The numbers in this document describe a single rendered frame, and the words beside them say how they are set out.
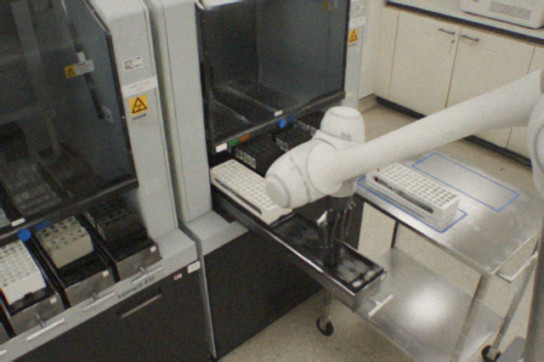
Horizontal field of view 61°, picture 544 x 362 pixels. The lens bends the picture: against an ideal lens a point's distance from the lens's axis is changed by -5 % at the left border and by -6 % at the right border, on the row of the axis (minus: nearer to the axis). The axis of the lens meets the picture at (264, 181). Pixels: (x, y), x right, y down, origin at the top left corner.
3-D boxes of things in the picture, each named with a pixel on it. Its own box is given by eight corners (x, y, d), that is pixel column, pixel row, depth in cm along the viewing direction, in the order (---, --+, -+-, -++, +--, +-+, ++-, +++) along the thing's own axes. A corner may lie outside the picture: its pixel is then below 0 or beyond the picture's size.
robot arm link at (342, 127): (333, 152, 120) (301, 174, 112) (337, 95, 111) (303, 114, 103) (370, 167, 114) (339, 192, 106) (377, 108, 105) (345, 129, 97)
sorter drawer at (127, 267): (40, 181, 177) (33, 161, 172) (73, 167, 185) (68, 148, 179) (127, 291, 131) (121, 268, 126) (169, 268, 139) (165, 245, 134)
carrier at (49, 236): (82, 234, 138) (77, 218, 135) (85, 238, 137) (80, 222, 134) (45, 251, 132) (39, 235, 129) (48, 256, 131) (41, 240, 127)
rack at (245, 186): (210, 184, 162) (208, 169, 158) (233, 173, 167) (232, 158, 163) (269, 228, 143) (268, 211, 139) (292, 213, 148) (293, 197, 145)
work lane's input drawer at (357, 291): (201, 199, 167) (198, 177, 162) (232, 183, 174) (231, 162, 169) (364, 324, 121) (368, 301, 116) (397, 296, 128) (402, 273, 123)
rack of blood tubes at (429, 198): (364, 183, 158) (365, 166, 155) (383, 172, 163) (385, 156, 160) (439, 226, 139) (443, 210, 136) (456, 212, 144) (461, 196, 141)
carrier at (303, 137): (307, 144, 180) (307, 129, 176) (310, 146, 179) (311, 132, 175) (284, 155, 174) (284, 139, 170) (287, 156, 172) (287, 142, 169)
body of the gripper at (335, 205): (337, 176, 122) (335, 205, 127) (314, 189, 117) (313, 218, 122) (360, 189, 117) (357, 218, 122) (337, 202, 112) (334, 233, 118)
